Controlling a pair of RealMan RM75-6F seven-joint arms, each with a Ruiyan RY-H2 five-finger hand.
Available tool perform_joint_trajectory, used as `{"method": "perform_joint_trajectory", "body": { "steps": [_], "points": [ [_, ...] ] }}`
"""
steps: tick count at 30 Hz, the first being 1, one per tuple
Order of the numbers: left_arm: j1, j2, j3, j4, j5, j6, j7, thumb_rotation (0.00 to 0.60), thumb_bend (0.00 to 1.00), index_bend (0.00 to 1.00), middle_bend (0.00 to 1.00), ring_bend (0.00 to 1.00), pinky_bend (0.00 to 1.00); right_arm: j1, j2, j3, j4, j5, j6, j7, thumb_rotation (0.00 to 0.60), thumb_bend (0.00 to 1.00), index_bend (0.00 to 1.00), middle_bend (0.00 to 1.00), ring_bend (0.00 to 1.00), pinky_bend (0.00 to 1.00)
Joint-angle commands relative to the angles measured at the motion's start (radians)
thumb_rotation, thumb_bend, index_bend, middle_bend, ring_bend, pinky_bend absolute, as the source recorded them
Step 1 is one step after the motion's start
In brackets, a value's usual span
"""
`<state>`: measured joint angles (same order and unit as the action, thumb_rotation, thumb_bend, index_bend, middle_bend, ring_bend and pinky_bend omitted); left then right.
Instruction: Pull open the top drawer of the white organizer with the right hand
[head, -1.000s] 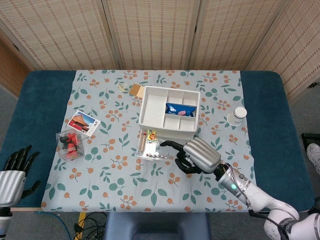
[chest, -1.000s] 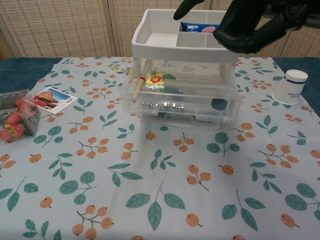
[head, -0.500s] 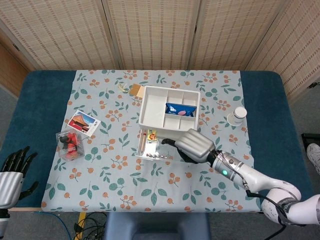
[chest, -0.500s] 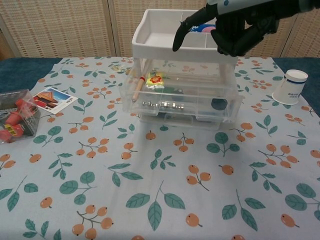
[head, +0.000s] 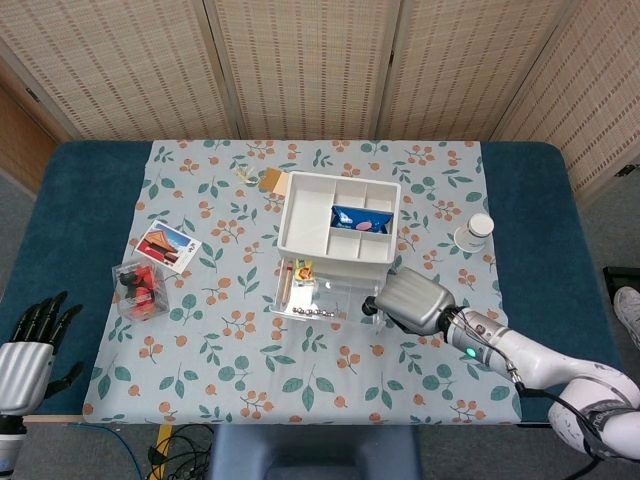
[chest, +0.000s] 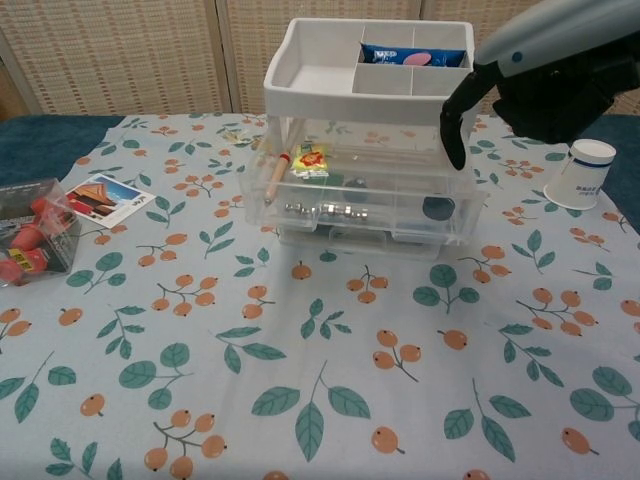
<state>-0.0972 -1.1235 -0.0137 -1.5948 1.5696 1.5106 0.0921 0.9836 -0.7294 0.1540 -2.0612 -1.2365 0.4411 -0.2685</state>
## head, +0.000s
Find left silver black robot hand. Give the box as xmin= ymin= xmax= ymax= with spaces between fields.
xmin=0 ymin=290 xmax=85 ymax=416

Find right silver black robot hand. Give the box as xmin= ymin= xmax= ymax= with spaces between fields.
xmin=374 ymin=267 xmax=457 ymax=337

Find clear drawer with bead handle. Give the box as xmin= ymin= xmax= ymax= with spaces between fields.
xmin=269 ymin=257 xmax=394 ymax=334

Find white top clear drawer organizer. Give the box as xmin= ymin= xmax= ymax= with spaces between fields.
xmin=276 ymin=170 xmax=403 ymax=281

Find small white bottle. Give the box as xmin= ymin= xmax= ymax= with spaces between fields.
xmin=453 ymin=213 xmax=495 ymax=253

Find blue snack packet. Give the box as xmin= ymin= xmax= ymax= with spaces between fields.
xmin=330 ymin=204 xmax=395 ymax=235

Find yellow snack packet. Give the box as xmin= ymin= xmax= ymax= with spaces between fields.
xmin=292 ymin=258 xmax=317 ymax=289

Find wooden pencil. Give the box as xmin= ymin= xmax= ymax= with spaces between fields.
xmin=279 ymin=264 xmax=294 ymax=306

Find clear box of red toys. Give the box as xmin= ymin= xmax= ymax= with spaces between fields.
xmin=111 ymin=257 xmax=170 ymax=321

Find floral orange berry tablecloth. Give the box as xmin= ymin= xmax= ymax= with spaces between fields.
xmin=82 ymin=139 xmax=524 ymax=426

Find blue chair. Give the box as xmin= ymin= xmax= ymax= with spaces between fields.
xmin=208 ymin=423 xmax=421 ymax=480

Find temple picture postcard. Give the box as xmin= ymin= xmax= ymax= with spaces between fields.
xmin=134 ymin=220 xmax=202 ymax=273

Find black floor stand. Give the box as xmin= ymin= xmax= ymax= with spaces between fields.
xmin=602 ymin=266 xmax=640 ymax=301

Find white sneaker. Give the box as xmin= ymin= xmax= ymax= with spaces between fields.
xmin=613 ymin=287 xmax=640 ymax=346

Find woven folding screen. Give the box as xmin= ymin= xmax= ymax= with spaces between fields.
xmin=0 ymin=0 xmax=640 ymax=201

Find metal bead chain handle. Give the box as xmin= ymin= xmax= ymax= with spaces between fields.
xmin=291 ymin=305 xmax=347 ymax=320

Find blue floor cable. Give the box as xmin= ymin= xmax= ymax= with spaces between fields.
xmin=67 ymin=422 xmax=141 ymax=480

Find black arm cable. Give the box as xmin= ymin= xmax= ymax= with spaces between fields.
xmin=507 ymin=367 xmax=606 ymax=480

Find black floor cables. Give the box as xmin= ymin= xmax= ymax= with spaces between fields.
xmin=148 ymin=424 xmax=216 ymax=480

